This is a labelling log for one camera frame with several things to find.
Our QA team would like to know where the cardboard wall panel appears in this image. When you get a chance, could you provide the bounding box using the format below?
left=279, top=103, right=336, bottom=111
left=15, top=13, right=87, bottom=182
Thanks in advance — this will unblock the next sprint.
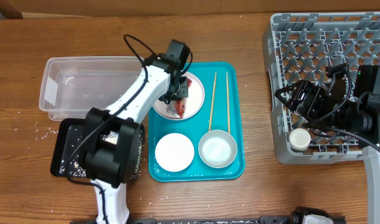
left=0, top=0, right=380, bottom=18

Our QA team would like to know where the right wooden chopstick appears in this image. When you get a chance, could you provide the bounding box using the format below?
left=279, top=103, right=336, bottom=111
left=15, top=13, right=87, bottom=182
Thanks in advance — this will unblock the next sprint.
left=226, top=72, right=231, bottom=134

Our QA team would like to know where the white round plate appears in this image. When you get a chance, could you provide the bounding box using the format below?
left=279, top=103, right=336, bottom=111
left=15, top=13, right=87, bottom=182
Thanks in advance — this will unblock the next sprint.
left=153, top=72, right=205, bottom=120

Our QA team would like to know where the grey small bowl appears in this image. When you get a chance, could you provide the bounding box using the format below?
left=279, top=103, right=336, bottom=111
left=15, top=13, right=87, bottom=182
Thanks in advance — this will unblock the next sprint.
left=198, top=129, right=237, bottom=169

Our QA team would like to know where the pink small bowl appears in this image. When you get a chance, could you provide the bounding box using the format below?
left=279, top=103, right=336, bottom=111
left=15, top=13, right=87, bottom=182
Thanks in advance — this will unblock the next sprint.
left=154, top=133, right=195, bottom=172

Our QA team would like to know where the white tissue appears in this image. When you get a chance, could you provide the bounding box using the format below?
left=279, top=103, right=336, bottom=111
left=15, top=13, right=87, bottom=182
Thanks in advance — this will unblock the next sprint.
left=166, top=101, right=179, bottom=118

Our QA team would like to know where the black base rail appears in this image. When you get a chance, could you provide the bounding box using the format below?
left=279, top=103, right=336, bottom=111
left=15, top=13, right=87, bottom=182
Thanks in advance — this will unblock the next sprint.
left=71, top=207, right=346, bottom=224

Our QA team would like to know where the wooden chopstick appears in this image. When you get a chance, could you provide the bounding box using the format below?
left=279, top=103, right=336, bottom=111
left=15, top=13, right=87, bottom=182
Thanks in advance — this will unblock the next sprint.
left=226, top=72, right=231, bottom=134
left=208, top=71, right=217, bottom=131

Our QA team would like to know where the white cup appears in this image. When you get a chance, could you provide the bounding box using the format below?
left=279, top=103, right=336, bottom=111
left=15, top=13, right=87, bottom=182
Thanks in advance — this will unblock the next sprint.
left=289, top=128, right=311, bottom=152

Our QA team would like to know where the clear plastic bin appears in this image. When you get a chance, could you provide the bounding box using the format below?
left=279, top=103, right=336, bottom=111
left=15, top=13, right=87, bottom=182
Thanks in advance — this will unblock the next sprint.
left=39, top=56, right=141, bottom=121

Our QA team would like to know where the grey dishwasher rack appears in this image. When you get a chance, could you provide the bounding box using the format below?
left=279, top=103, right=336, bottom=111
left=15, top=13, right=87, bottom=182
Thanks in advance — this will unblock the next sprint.
left=262, top=12, right=380, bottom=164

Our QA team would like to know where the black rectangular tray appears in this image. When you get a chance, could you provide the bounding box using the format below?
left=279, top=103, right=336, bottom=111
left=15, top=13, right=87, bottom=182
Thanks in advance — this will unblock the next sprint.
left=50, top=118, right=145, bottom=182

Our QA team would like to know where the red foil wrapper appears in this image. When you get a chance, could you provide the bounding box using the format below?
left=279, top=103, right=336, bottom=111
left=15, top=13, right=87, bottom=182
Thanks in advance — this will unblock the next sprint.
left=175, top=79, right=192, bottom=118

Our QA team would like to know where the teal plastic tray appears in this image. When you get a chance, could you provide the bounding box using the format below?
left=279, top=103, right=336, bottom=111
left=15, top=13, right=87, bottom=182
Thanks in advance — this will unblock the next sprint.
left=148, top=62, right=245, bottom=182

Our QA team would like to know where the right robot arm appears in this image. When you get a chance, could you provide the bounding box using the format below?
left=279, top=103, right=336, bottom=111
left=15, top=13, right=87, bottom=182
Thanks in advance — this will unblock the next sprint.
left=274, top=63, right=380, bottom=223

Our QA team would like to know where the left wooden chopstick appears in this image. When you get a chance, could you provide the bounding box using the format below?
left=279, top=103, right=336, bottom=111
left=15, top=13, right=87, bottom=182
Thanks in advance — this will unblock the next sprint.
left=208, top=71, right=217, bottom=131

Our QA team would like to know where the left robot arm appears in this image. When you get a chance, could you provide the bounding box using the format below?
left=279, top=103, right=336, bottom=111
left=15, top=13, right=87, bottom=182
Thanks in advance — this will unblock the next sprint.
left=72, top=40, right=193, bottom=223

